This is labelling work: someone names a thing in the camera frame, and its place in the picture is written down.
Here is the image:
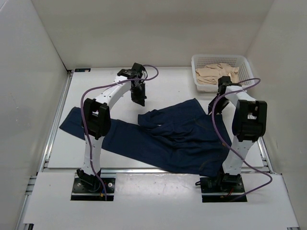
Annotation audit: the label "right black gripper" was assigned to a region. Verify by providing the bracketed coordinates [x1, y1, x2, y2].
[208, 95, 230, 115]

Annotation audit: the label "dark blue denim trousers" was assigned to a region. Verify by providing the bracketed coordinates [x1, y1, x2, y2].
[59, 98, 233, 178]

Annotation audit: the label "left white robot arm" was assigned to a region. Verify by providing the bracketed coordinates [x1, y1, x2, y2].
[77, 63, 148, 192]

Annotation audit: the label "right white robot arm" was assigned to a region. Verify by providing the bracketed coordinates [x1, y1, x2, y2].
[208, 76, 268, 192]

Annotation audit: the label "beige trousers in basket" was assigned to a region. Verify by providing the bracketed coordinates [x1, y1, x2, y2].
[195, 63, 239, 85]

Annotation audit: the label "white plastic basket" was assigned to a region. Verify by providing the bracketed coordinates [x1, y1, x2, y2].
[191, 54, 255, 92]

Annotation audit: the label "aluminium front rail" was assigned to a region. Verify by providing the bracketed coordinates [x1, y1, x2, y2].
[101, 166, 270, 173]

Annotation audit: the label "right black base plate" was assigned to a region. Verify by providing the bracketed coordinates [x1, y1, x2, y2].
[195, 177, 248, 203]

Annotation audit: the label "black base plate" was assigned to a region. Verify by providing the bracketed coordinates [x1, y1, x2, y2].
[195, 177, 248, 203]
[71, 174, 116, 202]

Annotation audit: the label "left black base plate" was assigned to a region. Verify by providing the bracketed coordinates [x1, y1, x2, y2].
[71, 174, 116, 202]

